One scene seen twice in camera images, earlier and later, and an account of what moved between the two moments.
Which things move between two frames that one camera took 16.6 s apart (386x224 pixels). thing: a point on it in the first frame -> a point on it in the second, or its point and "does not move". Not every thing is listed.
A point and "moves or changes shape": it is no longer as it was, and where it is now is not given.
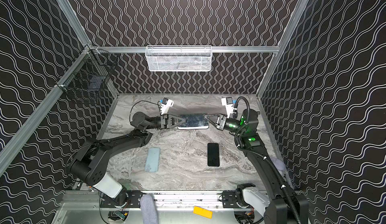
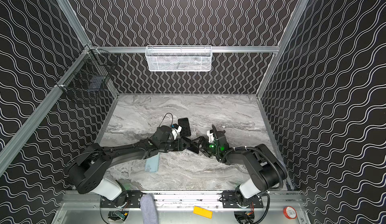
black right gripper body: (222, 123) -> (208, 148)
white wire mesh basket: (179, 58) does not move
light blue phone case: (152, 161) does not move
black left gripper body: (164, 121) -> (183, 144)
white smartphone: (194, 121) moves or changes shape
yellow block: (202, 211) does not move
